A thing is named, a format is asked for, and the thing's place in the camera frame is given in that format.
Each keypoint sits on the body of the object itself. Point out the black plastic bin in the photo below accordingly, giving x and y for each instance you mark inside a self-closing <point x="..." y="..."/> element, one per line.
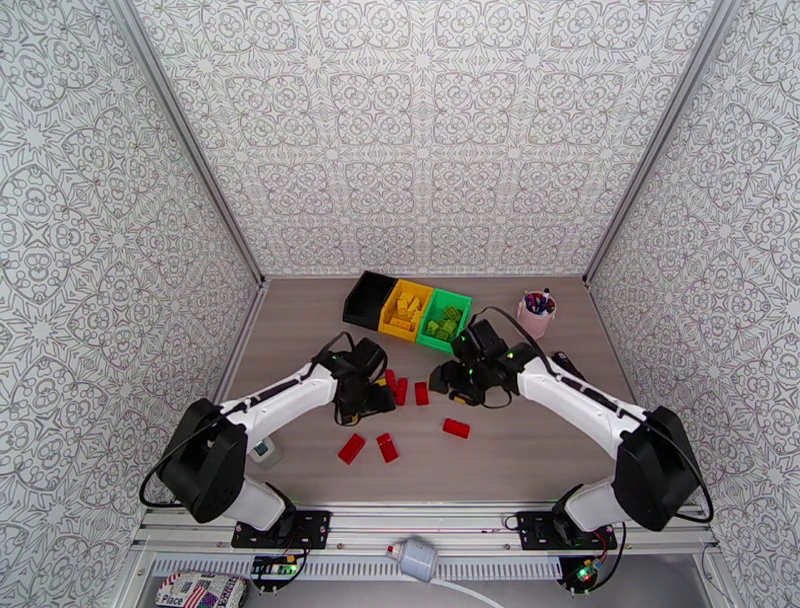
<point x="370" y="301"/>

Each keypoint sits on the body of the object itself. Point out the pink pen cup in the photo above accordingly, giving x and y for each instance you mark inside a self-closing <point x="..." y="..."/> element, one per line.
<point x="534" y="325"/>

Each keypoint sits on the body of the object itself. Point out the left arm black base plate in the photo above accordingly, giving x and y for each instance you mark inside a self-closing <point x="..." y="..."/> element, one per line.
<point x="312" y="528"/>

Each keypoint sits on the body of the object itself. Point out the long green lego brick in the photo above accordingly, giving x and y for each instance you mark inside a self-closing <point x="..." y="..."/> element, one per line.
<point x="447" y="327"/>

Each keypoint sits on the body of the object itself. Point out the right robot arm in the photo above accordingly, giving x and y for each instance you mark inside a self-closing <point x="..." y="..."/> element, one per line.
<point x="650" y="475"/>

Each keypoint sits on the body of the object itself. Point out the aluminium corner post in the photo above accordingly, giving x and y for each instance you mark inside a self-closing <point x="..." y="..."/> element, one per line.
<point x="187" y="137"/>
<point x="656" y="137"/>

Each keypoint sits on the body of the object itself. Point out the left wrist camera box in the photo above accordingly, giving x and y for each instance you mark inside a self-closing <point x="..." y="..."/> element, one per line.
<point x="370" y="356"/>

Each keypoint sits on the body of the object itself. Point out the long yellow lego brick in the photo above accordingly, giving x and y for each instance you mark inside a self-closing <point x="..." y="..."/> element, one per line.
<point x="400" y="324"/>

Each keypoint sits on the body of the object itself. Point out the red lego brick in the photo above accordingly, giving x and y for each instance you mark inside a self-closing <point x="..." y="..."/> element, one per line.
<point x="387" y="448"/>
<point x="456" y="428"/>
<point x="421" y="393"/>
<point x="401" y="392"/>
<point x="351" y="449"/>
<point x="391" y="380"/>

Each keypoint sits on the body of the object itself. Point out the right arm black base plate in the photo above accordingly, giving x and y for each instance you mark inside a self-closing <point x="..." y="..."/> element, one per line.
<point x="534" y="530"/>

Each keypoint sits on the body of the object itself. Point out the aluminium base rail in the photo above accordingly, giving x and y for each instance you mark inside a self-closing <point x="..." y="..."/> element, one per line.
<point x="425" y="522"/>

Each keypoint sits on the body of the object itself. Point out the circuit board with yellow plug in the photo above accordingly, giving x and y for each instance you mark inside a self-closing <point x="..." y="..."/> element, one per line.
<point x="273" y="566"/>

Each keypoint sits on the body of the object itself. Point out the small yellow lego brick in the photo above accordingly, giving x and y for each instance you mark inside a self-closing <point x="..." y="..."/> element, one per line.
<point x="417" y="307"/>

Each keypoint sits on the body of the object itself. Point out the aluminium side rail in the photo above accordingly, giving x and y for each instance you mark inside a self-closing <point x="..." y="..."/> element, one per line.
<point x="240" y="350"/>

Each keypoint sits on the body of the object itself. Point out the yellow arch lego brick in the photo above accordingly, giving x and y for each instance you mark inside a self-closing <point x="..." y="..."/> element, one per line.
<point x="407" y="299"/>

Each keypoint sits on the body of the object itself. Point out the green plastic bin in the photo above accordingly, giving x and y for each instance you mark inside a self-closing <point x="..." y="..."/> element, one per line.
<point x="445" y="345"/>

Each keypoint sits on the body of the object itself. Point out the yellow plastic bin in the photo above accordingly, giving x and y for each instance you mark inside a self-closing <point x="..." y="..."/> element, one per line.
<point x="406" y="331"/>

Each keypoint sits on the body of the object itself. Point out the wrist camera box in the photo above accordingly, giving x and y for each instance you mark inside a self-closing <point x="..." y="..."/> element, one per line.
<point x="485" y="339"/>
<point x="370" y="356"/>

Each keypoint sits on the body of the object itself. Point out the white power adapter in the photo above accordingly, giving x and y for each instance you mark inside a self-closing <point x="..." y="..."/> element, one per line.
<point x="415" y="558"/>

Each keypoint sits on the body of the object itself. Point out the flag print pouch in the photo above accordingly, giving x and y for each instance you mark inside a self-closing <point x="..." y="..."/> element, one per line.
<point x="200" y="590"/>

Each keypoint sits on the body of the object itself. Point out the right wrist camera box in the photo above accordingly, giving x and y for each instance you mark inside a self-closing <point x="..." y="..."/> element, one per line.
<point x="485" y="339"/>

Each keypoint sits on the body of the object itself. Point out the circuit board with green light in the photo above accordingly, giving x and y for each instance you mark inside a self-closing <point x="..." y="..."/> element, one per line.
<point x="586" y="572"/>

